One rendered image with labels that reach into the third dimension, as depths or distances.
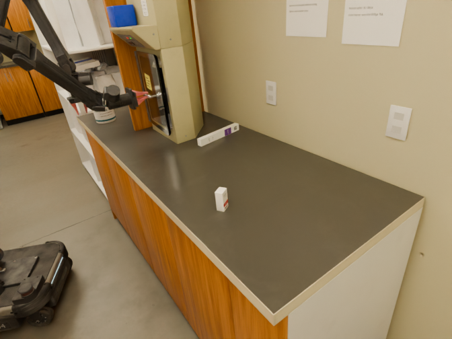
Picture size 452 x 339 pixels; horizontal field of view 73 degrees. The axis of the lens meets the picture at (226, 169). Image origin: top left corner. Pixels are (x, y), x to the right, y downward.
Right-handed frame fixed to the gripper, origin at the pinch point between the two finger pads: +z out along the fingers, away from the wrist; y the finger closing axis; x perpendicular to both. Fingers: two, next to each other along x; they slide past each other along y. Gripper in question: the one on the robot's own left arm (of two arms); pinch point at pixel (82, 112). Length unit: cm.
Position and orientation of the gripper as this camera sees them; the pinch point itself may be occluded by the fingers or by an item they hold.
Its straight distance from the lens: 190.6
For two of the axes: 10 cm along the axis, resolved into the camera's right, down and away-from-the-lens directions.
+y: 8.1, -3.3, 4.8
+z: 0.7, 8.7, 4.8
